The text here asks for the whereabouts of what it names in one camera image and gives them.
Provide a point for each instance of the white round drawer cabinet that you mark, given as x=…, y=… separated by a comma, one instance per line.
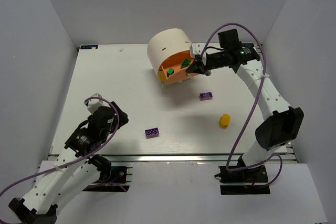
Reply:
x=165, y=44

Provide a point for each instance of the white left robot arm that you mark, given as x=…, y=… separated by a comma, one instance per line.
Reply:
x=77, y=167

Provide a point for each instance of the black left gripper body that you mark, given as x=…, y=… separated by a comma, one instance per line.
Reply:
x=117, y=115

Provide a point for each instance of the yellow rounded lego brick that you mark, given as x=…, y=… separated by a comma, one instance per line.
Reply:
x=224, y=121

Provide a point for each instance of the blue label sticker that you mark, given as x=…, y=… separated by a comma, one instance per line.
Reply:
x=88, y=47
x=248, y=44

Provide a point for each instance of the small green lego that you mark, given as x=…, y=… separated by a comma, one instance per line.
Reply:
x=170, y=71

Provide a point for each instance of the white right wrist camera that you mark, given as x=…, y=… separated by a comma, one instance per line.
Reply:
x=196, y=49

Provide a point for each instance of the blue label sticker left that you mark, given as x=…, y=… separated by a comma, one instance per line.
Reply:
x=88, y=47

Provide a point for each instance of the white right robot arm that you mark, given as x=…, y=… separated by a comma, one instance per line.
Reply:
x=281, y=123

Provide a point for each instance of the orange drawer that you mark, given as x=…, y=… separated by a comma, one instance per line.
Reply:
x=174, y=62

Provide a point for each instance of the aluminium table edge rail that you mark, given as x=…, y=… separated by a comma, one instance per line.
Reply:
x=179, y=158

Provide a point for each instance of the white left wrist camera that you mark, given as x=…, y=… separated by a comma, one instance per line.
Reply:
x=93, y=105

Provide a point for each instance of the large green lego brick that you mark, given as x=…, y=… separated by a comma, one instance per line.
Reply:
x=185, y=63

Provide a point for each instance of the blue label sticker right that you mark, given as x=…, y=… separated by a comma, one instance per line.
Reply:
x=248, y=44

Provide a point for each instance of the purple lego brick underside up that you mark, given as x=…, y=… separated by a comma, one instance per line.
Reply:
x=153, y=132

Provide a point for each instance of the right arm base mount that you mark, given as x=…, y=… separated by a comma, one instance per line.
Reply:
x=252, y=181

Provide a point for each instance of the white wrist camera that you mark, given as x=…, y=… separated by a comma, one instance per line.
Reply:
x=93, y=105
x=196, y=49

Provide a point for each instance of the purple lego brick studs up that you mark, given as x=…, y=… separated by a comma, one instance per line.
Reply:
x=205, y=96

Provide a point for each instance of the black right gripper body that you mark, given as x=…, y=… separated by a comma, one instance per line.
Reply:
x=202, y=63

